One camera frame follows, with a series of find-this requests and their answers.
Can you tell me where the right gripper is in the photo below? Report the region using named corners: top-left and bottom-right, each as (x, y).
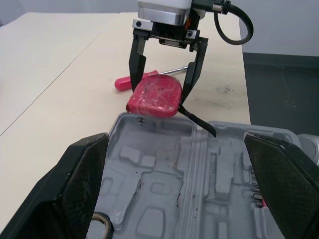
top-left (129, 9), bottom-right (209, 106)

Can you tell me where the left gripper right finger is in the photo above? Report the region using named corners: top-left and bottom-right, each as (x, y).
top-left (243, 132), bottom-right (319, 239)

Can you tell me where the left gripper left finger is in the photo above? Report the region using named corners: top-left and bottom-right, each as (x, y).
top-left (0, 132), bottom-right (110, 239)

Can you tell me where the pink tape measure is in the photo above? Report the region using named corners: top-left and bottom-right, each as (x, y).
top-left (125, 74), bottom-right (217, 138)

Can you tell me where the black tape roll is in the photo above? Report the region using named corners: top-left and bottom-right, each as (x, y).
top-left (91, 211), bottom-right (115, 239)

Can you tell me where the grey tool case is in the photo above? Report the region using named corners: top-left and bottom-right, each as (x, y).
top-left (86, 112), bottom-right (302, 239)

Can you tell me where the pink bit holder with bits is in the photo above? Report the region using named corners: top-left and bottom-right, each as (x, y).
top-left (250, 168), bottom-right (269, 210)

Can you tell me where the large pink-handled screwdriver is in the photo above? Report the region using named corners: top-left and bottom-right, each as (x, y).
top-left (114, 64), bottom-right (190, 92)

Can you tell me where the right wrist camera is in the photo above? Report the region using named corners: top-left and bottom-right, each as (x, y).
top-left (136, 0), bottom-right (193, 26)

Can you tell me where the black cable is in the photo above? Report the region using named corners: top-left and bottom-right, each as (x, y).
top-left (213, 0), bottom-right (254, 46)

